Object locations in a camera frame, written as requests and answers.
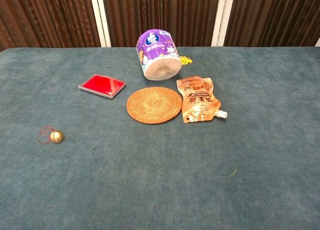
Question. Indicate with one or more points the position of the brown pleated screen panel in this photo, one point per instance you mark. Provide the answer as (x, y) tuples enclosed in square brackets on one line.
[(45, 17), (275, 17), (162, 9)]

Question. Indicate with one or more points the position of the round woven rattan coaster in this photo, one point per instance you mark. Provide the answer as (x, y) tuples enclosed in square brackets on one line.
[(154, 105)]

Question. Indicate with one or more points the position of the teal cloth table cover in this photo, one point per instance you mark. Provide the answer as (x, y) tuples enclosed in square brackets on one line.
[(160, 177)]

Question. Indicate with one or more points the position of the white screen frame post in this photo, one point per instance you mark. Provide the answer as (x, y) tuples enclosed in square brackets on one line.
[(100, 17), (222, 17)]

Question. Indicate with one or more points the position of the yellow tassel ornament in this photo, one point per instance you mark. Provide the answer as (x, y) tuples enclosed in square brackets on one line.
[(186, 60)]

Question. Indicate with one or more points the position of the red ink pad clear case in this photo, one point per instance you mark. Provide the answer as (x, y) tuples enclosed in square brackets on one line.
[(101, 85)]

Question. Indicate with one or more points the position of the orange spout pouch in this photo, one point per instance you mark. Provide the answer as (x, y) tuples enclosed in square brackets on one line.
[(197, 99)]

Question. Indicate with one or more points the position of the small dry grass blade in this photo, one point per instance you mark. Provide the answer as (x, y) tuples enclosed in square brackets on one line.
[(233, 172)]

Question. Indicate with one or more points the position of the purple wrapped toilet paper roll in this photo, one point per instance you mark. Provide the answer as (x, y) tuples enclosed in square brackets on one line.
[(157, 54)]

